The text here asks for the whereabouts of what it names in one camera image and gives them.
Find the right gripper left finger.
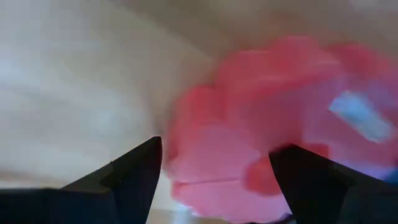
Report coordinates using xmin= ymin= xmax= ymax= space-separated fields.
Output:
xmin=0 ymin=136 xmax=164 ymax=224

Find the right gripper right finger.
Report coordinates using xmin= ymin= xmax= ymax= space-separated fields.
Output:
xmin=269 ymin=143 xmax=398 ymax=224

